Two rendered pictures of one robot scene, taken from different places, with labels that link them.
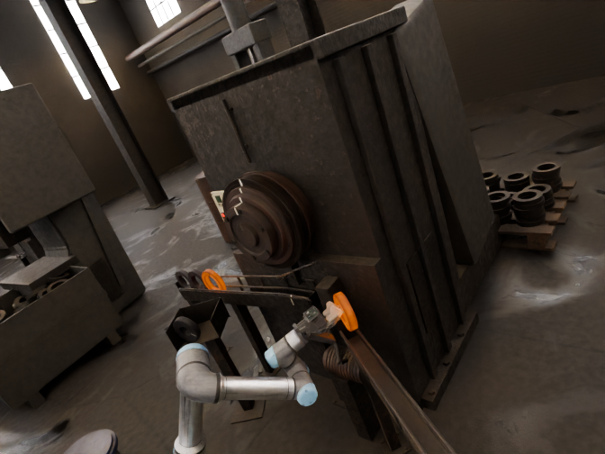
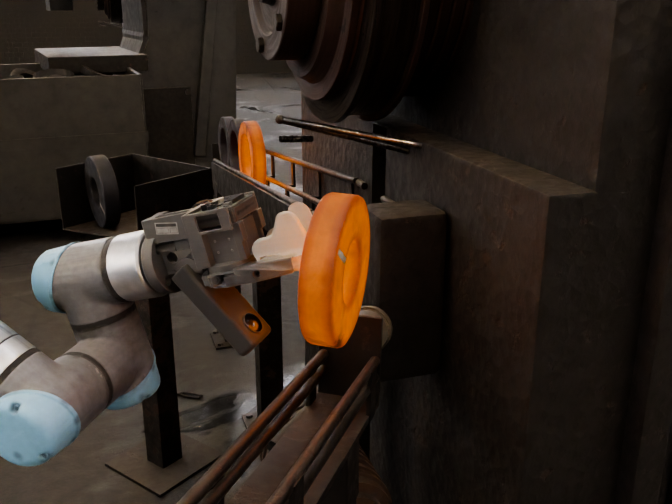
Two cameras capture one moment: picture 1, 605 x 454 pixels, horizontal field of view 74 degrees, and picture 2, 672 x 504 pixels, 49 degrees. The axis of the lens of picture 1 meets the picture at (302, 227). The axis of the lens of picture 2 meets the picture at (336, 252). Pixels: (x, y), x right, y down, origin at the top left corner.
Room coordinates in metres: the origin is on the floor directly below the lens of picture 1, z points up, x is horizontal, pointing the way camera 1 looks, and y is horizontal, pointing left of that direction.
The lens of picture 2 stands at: (0.67, -0.33, 1.06)
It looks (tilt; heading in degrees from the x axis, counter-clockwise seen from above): 19 degrees down; 25
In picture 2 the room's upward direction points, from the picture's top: straight up
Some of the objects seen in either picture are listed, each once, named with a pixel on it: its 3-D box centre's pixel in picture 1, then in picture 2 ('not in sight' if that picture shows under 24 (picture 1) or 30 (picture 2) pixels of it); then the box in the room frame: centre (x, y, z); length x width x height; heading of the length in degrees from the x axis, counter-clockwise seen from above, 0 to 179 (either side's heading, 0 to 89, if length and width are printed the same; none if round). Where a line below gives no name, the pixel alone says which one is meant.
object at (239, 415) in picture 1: (221, 363); (147, 322); (1.90, 0.71, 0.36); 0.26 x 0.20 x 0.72; 78
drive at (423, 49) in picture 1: (396, 161); not in sight; (2.53, -0.74, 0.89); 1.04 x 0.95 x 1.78; 133
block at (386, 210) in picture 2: (335, 302); (403, 290); (1.58, -0.01, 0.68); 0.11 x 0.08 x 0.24; 133
